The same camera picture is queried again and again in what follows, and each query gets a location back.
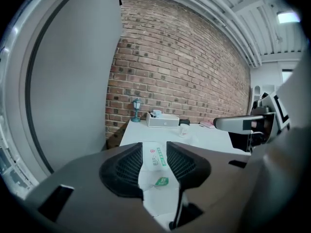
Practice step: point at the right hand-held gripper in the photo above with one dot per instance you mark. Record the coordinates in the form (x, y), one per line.
(279, 115)

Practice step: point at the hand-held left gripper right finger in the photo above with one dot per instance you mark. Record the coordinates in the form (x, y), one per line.
(218, 178)

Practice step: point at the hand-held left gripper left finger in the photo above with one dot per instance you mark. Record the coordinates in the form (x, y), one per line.
(85, 178)

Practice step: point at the white product box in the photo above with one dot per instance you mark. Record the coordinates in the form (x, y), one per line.
(155, 169)

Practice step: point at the pink book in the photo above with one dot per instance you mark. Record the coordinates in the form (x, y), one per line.
(207, 124)

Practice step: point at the white table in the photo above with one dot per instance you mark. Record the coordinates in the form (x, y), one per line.
(209, 137)

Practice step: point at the black pouch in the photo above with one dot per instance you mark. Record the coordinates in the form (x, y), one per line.
(184, 121)

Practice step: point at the white drawer box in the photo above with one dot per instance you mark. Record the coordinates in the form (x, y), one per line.
(162, 121)

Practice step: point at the blue lantern lamp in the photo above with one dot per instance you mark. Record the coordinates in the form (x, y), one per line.
(136, 109)

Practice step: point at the white refrigerator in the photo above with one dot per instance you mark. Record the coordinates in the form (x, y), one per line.
(73, 81)

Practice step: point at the square ceiling light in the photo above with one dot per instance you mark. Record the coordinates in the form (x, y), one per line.
(288, 17)

